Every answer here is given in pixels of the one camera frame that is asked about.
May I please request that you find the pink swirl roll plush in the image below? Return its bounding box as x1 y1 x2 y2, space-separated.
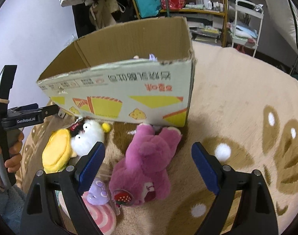
58 190 117 235

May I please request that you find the purple plush bear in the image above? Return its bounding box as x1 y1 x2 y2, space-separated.
109 124 182 206

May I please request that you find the person's left hand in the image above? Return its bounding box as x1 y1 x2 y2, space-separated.
0 131 24 173

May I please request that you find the small purple plush toy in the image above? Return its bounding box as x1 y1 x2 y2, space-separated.
86 177 110 205

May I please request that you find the yellow plush toy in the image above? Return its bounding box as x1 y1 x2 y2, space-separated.
42 129 77 174

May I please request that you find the white black plush toy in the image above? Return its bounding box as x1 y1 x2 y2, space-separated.
68 118 111 157

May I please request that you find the blue fuzzy cloth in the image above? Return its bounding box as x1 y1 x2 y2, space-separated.
0 185 26 234

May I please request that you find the printed cardboard box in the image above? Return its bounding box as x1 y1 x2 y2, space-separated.
37 17 196 127

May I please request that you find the beige patterned carpet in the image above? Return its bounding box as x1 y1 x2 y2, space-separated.
15 40 298 235

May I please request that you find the beige hanging coat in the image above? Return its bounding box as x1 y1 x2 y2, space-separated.
89 0 126 30

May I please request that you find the wooden shelf rack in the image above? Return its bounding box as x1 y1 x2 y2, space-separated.
125 0 229 48

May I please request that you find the white utility cart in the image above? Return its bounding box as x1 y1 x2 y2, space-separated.
230 0 264 57

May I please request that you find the white folded mattress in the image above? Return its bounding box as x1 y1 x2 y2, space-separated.
265 0 298 54

